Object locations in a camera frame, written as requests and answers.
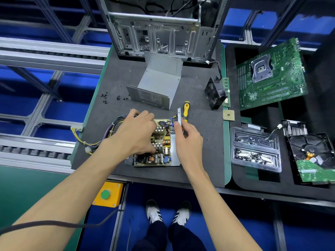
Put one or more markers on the person's right hand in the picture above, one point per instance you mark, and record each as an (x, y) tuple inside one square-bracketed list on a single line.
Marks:
[(189, 149)]

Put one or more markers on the person's left hand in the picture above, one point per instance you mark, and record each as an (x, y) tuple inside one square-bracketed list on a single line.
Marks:
[(135, 133)]

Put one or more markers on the power supply metal base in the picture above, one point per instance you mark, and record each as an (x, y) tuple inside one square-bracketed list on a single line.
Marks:
[(179, 113)]

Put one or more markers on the small black screws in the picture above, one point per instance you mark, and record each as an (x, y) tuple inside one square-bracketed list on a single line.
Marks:
[(115, 96)]

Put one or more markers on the person's left forearm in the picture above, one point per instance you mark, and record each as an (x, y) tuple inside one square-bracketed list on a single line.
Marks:
[(68, 196)]

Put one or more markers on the person's right forearm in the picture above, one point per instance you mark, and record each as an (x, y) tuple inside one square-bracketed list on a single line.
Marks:
[(220, 217)]

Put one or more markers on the grey power supply cover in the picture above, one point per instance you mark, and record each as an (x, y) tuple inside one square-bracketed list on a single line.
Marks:
[(157, 83)]

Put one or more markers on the person's right shoe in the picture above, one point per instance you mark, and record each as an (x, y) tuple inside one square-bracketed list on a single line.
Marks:
[(182, 213)]

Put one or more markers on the person's shoe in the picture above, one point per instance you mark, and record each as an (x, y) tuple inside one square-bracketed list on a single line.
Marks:
[(182, 213), (153, 211)]

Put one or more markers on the person's left shoe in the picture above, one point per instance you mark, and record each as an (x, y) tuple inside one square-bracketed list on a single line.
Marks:
[(153, 211)]

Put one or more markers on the person's dark trousers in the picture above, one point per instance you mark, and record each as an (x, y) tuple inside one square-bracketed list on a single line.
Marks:
[(167, 239)]

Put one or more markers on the black foam work mat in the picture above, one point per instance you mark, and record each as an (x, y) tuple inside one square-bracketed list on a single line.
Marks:
[(209, 154)]

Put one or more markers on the small square processor chip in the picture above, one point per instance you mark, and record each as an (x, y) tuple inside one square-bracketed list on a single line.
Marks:
[(229, 114)]

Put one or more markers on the black cooling fan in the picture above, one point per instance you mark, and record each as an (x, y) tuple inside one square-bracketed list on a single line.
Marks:
[(214, 94)]

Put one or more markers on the clear plastic screw tray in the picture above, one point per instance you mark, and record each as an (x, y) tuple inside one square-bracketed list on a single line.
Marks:
[(256, 150)]

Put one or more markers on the yellow button box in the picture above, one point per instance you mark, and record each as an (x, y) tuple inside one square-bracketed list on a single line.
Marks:
[(108, 194)]

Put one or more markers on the green memory stick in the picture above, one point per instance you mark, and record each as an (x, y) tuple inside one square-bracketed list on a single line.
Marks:
[(226, 91)]

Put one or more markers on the silver computer tower chassis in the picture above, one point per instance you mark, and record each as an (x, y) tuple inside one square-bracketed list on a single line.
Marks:
[(157, 39)]

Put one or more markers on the silver heatsink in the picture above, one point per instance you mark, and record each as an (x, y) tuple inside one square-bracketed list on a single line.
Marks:
[(294, 129)]

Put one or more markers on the green motherboard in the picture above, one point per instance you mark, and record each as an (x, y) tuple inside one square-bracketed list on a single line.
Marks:
[(277, 75)]

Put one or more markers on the black hard disk drive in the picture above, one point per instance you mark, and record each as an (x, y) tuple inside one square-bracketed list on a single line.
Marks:
[(311, 156)]

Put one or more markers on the black foam parts tray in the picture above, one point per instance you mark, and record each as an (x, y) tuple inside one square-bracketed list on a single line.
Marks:
[(319, 65)]

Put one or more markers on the aluminium conveyor frame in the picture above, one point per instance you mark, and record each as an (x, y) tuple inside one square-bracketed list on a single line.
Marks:
[(47, 54)]

